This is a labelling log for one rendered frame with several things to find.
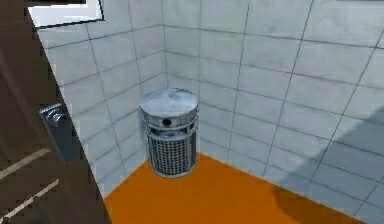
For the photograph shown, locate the grey metal door handle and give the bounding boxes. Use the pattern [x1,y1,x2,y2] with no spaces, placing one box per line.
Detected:
[38,102,82,164]

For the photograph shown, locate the dark brown room door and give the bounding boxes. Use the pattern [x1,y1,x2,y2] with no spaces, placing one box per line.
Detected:
[0,0,113,224]

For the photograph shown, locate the grey metal mesh bin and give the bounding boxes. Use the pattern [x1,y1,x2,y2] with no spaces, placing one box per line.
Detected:
[139,87,200,179]

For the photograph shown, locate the white window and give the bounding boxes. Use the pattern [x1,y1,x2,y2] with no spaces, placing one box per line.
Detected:
[27,0,105,29]

